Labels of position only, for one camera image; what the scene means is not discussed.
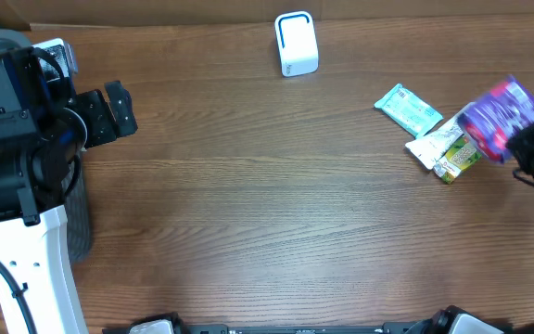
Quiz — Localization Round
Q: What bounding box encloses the purple Carefree pad pack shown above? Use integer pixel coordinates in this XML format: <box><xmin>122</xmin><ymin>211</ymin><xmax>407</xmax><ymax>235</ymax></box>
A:
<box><xmin>457</xmin><ymin>75</ymin><xmax>534</xmax><ymax>164</ymax></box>

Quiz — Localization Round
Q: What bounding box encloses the green tea carton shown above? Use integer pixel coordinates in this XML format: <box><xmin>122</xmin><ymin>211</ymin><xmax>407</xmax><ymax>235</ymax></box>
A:
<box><xmin>433</xmin><ymin>135</ymin><xmax>482</xmax><ymax>184</ymax></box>

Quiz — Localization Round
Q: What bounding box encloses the white tube gold cap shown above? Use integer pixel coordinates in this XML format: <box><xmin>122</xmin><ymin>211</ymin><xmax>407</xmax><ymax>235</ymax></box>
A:
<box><xmin>405</xmin><ymin>104</ymin><xmax>470</xmax><ymax>170</ymax></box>

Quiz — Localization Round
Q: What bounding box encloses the teal wet wipes pack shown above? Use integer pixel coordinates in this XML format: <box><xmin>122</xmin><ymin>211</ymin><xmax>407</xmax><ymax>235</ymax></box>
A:
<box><xmin>374</xmin><ymin>83</ymin><xmax>443</xmax><ymax>138</ymax></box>

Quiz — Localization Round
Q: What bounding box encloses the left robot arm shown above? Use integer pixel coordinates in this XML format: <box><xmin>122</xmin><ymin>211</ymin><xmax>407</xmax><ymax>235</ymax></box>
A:
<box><xmin>0</xmin><ymin>39</ymin><xmax>137</xmax><ymax>333</ymax></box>

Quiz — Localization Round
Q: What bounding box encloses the white barcode scanner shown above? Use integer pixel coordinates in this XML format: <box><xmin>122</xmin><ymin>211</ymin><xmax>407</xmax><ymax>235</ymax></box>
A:
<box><xmin>274</xmin><ymin>11</ymin><xmax>319</xmax><ymax>77</ymax></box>

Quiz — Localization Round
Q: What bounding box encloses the grey plastic basket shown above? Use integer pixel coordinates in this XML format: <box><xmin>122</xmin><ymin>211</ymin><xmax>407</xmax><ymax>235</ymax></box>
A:
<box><xmin>0</xmin><ymin>30</ymin><xmax>93</xmax><ymax>263</ymax></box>

